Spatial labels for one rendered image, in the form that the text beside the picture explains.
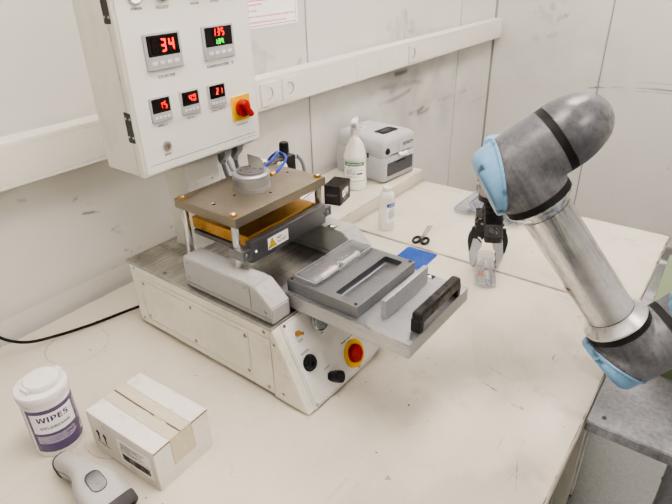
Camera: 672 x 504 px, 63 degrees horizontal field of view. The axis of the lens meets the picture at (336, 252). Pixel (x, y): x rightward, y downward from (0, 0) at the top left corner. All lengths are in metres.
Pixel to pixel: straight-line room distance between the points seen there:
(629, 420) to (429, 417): 0.38
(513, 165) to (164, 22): 0.69
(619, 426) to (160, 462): 0.83
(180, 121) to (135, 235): 0.52
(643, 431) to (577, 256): 0.37
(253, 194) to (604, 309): 0.69
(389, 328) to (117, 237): 0.88
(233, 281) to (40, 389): 0.37
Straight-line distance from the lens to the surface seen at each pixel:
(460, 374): 1.21
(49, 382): 1.09
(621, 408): 1.23
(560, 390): 1.23
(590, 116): 0.95
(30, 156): 1.37
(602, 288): 1.04
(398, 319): 0.97
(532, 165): 0.92
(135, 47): 1.12
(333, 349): 1.14
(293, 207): 1.19
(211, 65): 1.23
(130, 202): 1.58
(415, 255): 1.63
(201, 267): 1.13
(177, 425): 1.01
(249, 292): 1.04
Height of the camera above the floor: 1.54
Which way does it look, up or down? 29 degrees down
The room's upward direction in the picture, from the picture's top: 2 degrees counter-clockwise
